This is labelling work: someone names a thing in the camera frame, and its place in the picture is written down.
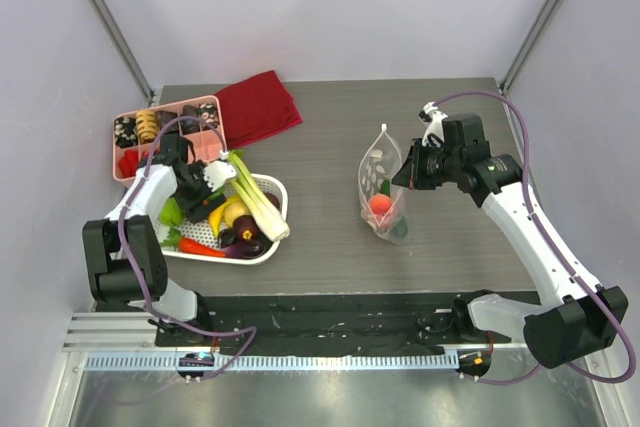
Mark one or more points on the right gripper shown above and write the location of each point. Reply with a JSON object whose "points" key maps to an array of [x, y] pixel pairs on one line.
{"points": [[417, 167]]}

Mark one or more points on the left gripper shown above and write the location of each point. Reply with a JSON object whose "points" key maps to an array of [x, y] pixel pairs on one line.
{"points": [[195, 210]]}

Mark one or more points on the green round fruit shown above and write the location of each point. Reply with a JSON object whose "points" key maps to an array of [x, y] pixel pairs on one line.
{"points": [[171, 213]]}

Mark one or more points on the clear zip top bag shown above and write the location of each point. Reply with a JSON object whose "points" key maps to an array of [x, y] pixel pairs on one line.
{"points": [[381, 161]]}

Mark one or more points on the peach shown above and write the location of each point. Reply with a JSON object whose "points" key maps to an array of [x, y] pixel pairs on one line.
{"points": [[380, 204]]}

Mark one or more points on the dark green cucumber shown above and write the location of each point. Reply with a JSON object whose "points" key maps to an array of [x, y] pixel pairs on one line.
{"points": [[400, 230]]}

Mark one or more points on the purple eggplant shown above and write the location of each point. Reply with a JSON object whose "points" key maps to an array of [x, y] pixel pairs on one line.
{"points": [[244, 250]]}

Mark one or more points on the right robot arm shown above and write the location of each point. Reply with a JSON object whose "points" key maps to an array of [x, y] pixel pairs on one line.
{"points": [[575, 315]]}

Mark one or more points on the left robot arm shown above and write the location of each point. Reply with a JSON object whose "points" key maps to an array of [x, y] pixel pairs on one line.
{"points": [[124, 259]]}

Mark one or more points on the yellow banana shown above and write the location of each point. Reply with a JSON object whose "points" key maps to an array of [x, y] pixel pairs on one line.
{"points": [[215, 219]]}

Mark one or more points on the orange carrot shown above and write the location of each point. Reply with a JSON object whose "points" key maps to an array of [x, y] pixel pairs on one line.
{"points": [[176, 240]]}

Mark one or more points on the dark purple fig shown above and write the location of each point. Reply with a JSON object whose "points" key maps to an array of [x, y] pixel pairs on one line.
{"points": [[226, 238]]}

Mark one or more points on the dark purple mangosteen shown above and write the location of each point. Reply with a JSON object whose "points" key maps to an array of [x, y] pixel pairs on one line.
{"points": [[245, 228]]}

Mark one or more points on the green leek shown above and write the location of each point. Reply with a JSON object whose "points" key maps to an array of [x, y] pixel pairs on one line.
{"points": [[268, 218]]}

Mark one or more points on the white plastic basket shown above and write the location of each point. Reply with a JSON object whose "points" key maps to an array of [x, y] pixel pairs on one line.
{"points": [[202, 233]]}

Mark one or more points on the dark blue sushi roll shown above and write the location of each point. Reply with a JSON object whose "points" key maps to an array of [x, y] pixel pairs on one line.
{"points": [[191, 124]]}

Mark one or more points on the dark red plum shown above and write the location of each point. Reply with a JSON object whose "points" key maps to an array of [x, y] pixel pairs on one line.
{"points": [[272, 201]]}

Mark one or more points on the red sushi piece left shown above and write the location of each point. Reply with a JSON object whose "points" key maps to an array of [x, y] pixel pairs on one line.
{"points": [[128, 163]]}

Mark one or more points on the pink flower sushi roll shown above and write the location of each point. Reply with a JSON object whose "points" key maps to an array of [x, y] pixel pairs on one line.
{"points": [[209, 113]]}

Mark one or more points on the yellow striped sushi roll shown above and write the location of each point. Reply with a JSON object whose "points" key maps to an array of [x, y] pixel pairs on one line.
{"points": [[146, 126]]}

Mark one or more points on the dark brown sushi roll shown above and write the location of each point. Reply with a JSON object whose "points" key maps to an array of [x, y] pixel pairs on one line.
{"points": [[164, 117]]}

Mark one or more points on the pink divided tray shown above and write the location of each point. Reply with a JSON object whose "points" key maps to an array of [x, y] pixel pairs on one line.
{"points": [[204, 145]]}

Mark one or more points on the black dotted sushi roll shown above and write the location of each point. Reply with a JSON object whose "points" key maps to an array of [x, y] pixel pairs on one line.
{"points": [[125, 132]]}

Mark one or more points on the red folded cloth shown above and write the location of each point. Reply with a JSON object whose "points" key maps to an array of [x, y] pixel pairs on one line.
{"points": [[256, 108]]}

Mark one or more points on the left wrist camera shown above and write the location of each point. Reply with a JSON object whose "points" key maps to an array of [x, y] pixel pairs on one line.
{"points": [[218, 173]]}

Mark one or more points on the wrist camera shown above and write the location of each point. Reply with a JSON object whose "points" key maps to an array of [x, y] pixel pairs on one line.
{"points": [[432, 118], [218, 173]]}

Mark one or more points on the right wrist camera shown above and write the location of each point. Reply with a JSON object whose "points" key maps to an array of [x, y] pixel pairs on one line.
{"points": [[432, 118]]}

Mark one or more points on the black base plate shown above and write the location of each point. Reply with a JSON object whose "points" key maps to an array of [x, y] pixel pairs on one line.
{"points": [[338, 325]]}

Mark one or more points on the white slotted cable duct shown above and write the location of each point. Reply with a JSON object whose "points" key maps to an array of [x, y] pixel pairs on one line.
{"points": [[182, 361]]}

